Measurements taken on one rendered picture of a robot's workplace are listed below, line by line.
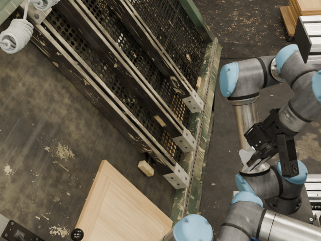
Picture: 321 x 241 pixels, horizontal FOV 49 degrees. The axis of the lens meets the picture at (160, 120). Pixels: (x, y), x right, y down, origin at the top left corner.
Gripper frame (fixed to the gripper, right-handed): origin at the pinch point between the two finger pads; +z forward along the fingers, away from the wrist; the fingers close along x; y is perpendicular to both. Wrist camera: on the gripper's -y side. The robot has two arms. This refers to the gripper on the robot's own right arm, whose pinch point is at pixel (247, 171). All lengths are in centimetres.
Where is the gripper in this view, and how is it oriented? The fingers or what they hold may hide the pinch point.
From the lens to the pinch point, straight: 106.4
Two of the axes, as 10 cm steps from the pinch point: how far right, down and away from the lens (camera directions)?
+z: -4.3, 6.3, 6.4
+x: -7.9, 0.8, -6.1
